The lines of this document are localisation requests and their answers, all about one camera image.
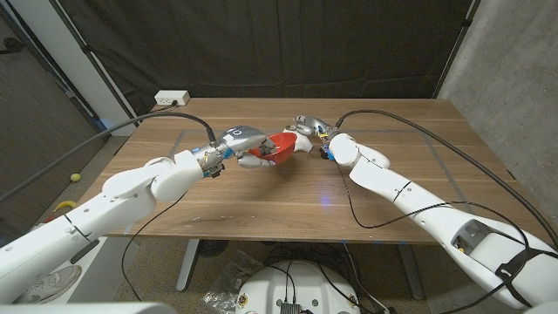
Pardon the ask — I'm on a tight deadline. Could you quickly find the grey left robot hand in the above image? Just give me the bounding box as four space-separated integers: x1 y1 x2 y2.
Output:
201 125 280 178

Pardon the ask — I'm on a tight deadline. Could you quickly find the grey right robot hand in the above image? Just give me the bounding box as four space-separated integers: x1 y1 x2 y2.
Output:
292 114 339 141

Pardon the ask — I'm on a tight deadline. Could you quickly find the white cloth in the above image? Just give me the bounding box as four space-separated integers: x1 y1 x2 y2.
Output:
282 126 314 154

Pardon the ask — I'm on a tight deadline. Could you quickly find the red bowl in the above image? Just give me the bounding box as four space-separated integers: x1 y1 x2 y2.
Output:
248 132 298 166

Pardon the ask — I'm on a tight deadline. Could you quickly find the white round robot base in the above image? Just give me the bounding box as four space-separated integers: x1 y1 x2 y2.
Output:
235 260 361 314

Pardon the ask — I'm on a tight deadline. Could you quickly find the white power strip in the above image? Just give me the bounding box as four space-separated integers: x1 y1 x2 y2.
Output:
153 90 191 107

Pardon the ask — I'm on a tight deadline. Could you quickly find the black backdrop curtain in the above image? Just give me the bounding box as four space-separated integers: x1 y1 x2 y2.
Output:
58 0 474 121

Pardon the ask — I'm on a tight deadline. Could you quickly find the black round fan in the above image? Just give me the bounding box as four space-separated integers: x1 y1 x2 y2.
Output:
198 239 230 258

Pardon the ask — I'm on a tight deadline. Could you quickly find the white table leg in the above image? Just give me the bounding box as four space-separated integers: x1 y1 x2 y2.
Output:
176 238 201 292

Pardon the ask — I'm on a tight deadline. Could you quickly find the clear plastic bag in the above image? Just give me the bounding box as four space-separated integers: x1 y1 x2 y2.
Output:
201 250 262 313

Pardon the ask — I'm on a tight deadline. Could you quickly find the grey tape outline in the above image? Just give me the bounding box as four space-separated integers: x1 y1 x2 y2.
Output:
167 128 493 245

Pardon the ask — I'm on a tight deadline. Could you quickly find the grey table leg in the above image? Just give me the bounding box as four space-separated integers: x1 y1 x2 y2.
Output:
398 243 425 301

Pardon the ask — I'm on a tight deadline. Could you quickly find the yellow and black object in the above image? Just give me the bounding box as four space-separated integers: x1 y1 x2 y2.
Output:
51 199 78 215

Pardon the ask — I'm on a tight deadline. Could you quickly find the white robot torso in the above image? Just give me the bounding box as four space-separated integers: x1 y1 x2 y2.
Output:
0 301 178 314

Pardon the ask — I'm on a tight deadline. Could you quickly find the grey white sneaker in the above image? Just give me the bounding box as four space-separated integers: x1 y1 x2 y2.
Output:
12 264 83 305

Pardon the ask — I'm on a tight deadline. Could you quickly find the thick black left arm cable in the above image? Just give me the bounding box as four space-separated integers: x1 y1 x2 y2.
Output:
0 112 218 204

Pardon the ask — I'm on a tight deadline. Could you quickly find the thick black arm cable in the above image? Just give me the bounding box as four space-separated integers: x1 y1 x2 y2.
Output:
0 112 218 204
334 108 558 250

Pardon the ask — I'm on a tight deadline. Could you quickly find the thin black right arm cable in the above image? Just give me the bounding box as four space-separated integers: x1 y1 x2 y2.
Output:
337 163 531 248

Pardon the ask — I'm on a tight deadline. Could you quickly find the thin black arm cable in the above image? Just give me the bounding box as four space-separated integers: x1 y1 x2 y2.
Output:
337 163 531 248
120 191 188 302

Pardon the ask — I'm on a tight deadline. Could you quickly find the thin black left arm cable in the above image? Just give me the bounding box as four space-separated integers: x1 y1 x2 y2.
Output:
120 191 188 302

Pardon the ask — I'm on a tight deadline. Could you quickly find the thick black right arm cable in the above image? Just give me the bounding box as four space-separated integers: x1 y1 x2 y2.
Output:
334 108 558 250

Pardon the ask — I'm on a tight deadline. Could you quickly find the white door post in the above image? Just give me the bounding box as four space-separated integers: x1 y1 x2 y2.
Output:
8 0 139 136

